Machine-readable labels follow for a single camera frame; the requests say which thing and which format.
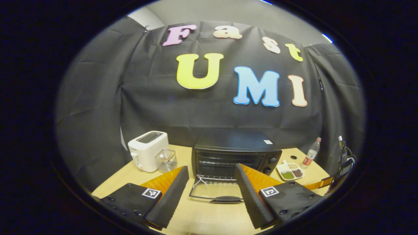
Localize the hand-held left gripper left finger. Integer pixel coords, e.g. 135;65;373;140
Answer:
92;165;190;231

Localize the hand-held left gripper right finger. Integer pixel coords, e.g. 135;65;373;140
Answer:
235;163;324;230

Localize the black electric oven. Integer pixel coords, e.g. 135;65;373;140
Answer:
188;130;283;205

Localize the clear bottle with red label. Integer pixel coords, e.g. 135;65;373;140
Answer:
301;137;322;170

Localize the white divided dish of beans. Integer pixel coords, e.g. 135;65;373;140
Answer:
276;160;306;181

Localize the clear glass measuring cup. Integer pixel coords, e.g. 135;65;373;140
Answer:
154;149;178;174

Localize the white toaster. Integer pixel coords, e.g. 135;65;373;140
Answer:
127;131;169;173

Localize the black backdrop cloth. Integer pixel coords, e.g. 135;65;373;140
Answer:
55;16;367;194

